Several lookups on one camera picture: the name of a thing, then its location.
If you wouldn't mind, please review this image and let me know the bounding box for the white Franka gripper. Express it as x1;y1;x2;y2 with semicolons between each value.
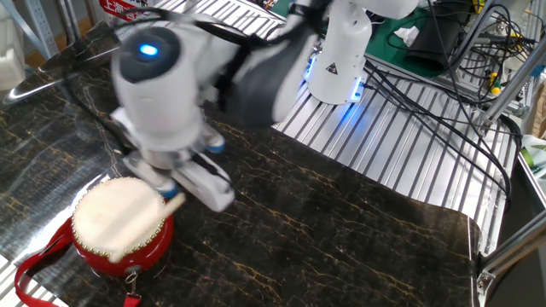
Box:
111;108;235;213

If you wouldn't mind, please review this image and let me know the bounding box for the wooden drumstick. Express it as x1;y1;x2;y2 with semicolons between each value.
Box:
107;192;188;264

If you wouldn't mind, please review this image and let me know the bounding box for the red drum with white skin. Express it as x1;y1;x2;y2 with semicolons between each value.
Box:
70;177;175;278

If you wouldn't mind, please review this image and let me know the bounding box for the black marble pattern mat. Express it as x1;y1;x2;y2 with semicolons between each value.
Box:
0;20;483;307

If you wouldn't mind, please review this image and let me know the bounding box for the red white sign box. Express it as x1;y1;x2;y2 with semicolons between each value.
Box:
98;0;148;22

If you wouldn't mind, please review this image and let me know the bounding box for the green mat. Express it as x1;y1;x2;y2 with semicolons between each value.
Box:
364;0;474;80

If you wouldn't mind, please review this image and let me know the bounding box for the white plastic crate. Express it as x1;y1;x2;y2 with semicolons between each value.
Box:
0;3;26;93

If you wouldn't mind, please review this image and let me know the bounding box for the white crumpled tissue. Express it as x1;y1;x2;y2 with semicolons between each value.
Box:
392;25;421;48

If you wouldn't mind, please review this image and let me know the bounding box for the black pouch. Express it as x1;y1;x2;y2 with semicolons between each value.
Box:
404;3;466;73

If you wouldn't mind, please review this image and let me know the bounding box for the yellow green screwdriver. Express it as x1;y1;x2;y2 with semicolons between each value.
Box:
485;70;502;97

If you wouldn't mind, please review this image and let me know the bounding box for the white green plastic bag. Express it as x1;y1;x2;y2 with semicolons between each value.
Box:
520;134;546;180

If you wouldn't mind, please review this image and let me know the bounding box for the silver camera with blue end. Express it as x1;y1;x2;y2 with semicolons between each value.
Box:
122;152;179;200

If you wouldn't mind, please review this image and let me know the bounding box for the grey slotted angle post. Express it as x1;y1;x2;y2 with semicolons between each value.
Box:
23;0;60;60

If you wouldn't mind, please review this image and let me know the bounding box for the black power cable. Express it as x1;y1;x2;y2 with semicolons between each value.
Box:
362;59;514;202

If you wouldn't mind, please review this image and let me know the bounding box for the aluminium frame post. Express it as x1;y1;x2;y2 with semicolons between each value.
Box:
447;0;507;82
477;42;546;129

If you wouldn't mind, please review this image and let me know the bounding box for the aluminium frame corner beam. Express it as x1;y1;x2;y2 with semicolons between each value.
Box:
475;212;546;295

